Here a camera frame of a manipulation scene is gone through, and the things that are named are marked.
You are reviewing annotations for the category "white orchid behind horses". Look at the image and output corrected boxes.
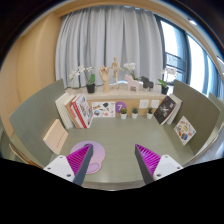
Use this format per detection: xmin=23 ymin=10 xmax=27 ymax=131
xmin=123 ymin=61 xmax=139 ymax=81

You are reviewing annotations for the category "green desk divider panel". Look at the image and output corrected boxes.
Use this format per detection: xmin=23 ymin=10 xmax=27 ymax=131
xmin=8 ymin=78 xmax=68 ymax=168
xmin=172 ymin=79 xmax=222 ymax=156

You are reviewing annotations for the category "purple mouse pad with wrist rest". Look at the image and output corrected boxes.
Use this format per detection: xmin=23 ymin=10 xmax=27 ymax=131
xmin=69 ymin=140 xmax=107 ymax=175

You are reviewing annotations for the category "black cover book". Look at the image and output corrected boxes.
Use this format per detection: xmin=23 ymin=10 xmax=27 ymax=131
xmin=153 ymin=95 xmax=178 ymax=126

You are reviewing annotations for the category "white sticker sheet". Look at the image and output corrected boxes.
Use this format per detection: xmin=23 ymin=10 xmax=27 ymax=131
xmin=91 ymin=101 xmax=117 ymax=119

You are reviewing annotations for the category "colourful food sticker sheet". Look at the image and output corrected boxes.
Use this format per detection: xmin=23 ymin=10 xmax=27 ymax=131
xmin=173 ymin=115 xmax=197 ymax=146

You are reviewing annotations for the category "white orchid in black pot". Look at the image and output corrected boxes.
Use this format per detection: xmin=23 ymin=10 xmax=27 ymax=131
xmin=157 ymin=66 xmax=179 ymax=96
xmin=68 ymin=64 xmax=97 ymax=94

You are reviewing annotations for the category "brown kraft book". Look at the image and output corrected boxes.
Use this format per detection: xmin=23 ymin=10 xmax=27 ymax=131
xmin=64 ymin=95 xmax=83 ymax=129

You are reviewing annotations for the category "thick white book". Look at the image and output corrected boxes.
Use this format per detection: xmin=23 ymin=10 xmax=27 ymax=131
xmin=54 ymin=92 xmax=75 ymax=130

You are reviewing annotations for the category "round purple number sign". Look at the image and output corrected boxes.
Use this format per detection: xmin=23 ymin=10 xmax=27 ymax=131
xmin=115 ymin=101 xmax=128 ymax=114

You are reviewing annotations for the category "grey curtain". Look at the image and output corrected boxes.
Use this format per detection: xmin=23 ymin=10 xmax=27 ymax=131
xmin=54 ymin=4 xmax=164 ymax=89

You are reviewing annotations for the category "dark wooden horse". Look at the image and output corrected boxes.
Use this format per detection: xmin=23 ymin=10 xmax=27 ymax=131
xmin=139 ymin=75 xmax=155 ymax=91

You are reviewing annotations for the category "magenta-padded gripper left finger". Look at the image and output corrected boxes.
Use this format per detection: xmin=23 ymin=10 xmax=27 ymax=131
xmin=43 ymin=143 xmax=94 ymax=187

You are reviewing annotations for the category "light wooden ledge shelf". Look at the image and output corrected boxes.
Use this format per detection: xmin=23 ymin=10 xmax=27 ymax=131
xmin=64 ymin=83 xmax=174 ymax=118

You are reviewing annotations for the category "window with dark frame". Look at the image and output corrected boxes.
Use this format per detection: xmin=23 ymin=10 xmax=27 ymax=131
xmin=154 ymin=14 xmax=224 ymax=98

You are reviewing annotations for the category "white wall socket plate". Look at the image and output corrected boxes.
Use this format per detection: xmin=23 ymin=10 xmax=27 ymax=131
xmin=150 ymin=99 xmax=161 ymax=109
xmin=138 ymin=99 xmax=150 ymax=110

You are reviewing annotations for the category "pink wooden horse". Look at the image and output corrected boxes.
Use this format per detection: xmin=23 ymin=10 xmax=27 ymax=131
xmin=124 ymin=74 xmax=141 ymax=93

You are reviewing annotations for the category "wooden artist mannequin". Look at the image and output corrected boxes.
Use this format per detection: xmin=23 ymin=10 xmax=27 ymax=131
xmin=109 ymin=56 xmax=124 ymax=90

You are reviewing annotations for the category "beige booklet with red text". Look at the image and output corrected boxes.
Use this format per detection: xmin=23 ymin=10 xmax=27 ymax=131
xmin=42 ymin=118 xmax=69 ymax=155

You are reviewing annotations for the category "red-spined book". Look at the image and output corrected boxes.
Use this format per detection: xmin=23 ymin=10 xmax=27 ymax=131
xmin=70 ymin=94 xmax=89 ymax=129

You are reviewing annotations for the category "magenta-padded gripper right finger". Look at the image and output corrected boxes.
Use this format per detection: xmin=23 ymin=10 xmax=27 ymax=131
xmin=134 ymin=143 xmax=184 ymax=185

